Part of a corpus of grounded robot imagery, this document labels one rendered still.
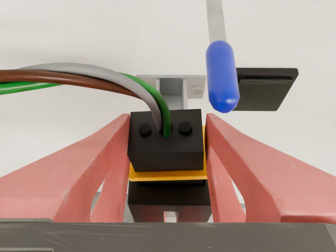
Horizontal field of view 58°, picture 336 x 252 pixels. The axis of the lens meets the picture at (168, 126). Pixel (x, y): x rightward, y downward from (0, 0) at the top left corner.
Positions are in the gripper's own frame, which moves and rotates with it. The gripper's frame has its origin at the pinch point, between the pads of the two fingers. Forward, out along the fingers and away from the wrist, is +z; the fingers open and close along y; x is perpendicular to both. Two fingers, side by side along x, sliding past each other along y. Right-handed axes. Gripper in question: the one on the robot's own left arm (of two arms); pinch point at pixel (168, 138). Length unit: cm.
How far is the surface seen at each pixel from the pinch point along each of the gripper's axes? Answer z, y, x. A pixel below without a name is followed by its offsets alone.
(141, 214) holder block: 0.2, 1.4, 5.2
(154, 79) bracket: 8.2, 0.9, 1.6
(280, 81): 7.3, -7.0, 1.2
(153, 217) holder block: 0.5, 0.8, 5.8
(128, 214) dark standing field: 76, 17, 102
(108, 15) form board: 6.4, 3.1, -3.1
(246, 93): 7.7, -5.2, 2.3
